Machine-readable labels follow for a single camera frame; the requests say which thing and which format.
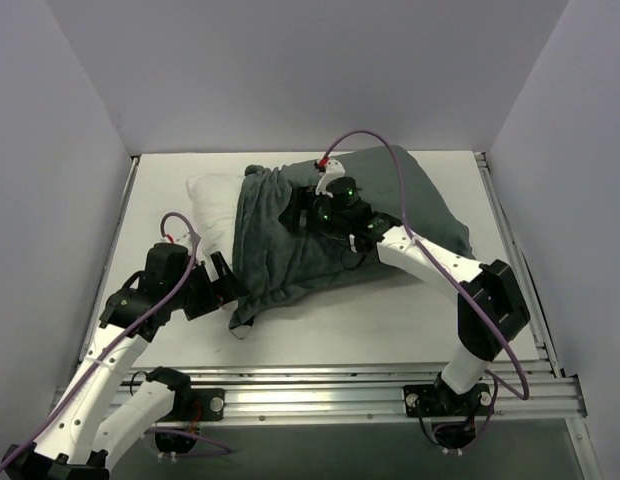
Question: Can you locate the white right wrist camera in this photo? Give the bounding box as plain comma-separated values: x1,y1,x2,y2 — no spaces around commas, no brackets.
314,157,345,197

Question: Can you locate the aluminium right side rail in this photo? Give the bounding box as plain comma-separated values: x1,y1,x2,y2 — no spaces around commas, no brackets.
474,152,565,378

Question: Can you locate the white pillow insert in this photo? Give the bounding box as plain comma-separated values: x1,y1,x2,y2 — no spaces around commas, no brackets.
186,174,243,265

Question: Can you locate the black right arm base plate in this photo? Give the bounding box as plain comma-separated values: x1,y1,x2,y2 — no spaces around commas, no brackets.
402,383,492,418

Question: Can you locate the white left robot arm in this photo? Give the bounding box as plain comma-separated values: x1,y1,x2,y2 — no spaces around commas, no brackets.
3,243,246,479

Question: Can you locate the aluminium rail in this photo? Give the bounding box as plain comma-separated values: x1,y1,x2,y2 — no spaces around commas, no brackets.
78,155,141,362
474,152,565,378

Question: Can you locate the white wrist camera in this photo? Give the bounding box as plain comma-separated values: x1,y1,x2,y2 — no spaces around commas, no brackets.
160,232,197,254
314,157,345,197

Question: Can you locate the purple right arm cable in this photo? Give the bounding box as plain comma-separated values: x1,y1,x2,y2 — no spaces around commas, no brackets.
317,130,531,401

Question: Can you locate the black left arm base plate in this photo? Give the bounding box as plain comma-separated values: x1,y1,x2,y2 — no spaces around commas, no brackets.
157,388,225,422

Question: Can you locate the aluminium left side rail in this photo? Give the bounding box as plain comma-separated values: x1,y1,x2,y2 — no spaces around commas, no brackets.
78,155,141,362

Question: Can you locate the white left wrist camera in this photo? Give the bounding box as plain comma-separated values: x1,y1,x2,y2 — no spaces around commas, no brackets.
160,232,197,254

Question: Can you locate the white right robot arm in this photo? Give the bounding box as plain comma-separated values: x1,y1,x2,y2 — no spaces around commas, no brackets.
279,177,530,413

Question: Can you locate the zebra and grey plush pillowcase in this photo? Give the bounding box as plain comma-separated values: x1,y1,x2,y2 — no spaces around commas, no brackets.
229,145,473,337

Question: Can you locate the aluminium front rail frame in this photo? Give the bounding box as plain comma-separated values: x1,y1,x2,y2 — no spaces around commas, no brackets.
43,360,589,429

